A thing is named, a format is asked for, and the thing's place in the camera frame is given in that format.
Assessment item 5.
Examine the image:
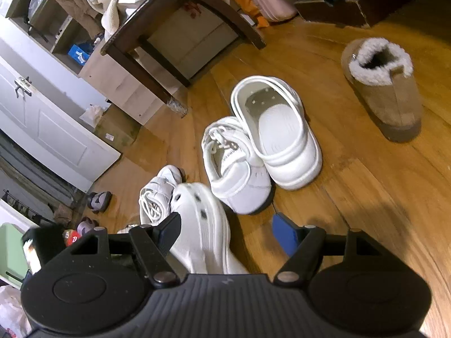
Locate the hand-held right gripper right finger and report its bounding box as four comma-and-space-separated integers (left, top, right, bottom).
272, 212, 384, 287

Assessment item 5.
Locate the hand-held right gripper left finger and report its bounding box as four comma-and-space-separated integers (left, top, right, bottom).
61, 213, 182, 287

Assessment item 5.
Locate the white clog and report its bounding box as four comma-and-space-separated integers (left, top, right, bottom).
231, 75, 323, 191
169, 182, 251, 275

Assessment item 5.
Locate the white sneaker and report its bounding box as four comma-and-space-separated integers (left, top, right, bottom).
118, 165, 184, 235
202, 116, 273, 215

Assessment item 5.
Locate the brown fleece-lined boot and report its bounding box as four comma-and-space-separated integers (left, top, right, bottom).
341, 38, 423, 143

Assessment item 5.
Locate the white plastic bag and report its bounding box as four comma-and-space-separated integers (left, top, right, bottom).
0, 285, 32, 338

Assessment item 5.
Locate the red and white packet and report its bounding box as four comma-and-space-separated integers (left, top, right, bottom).
63, 230, 81, 247

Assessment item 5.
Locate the green plastic bin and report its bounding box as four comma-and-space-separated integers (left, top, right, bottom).
0, 223, 30, 284

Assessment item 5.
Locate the grey sandal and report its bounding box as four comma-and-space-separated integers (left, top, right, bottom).
87, 191, 112, 214
77, 218, 99, 236

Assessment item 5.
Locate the cardboard box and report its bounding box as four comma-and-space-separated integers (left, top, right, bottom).
93, 107, 140, 146

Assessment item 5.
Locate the white door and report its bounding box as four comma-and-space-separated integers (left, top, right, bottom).
0, 17, 122, 192

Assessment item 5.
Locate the crumpled white paper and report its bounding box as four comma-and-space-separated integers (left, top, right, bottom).
80, 104, 106, 125

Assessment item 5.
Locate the light wooden shelf unit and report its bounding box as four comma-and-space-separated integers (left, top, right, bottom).
5, 0, 166, 125

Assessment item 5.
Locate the white storage box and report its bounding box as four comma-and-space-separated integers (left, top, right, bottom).
147, 0, 242, 80

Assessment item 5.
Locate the blue box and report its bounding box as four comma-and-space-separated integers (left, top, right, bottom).
68, 42, 93, 65

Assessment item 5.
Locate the dark wooden chair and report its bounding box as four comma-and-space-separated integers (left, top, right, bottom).
100, 0, 267, 117

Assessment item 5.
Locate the cream towel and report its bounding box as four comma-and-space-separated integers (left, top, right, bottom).
86, 0, 159, 39

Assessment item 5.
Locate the orange cloth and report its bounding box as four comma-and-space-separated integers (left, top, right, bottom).
216, 0, 270, 29

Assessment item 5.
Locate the brown jacket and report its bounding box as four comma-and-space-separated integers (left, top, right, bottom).
37, 0, 106, 39

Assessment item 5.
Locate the dark wooden cabinet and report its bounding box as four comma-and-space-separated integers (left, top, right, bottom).
294, 0, 441, 29

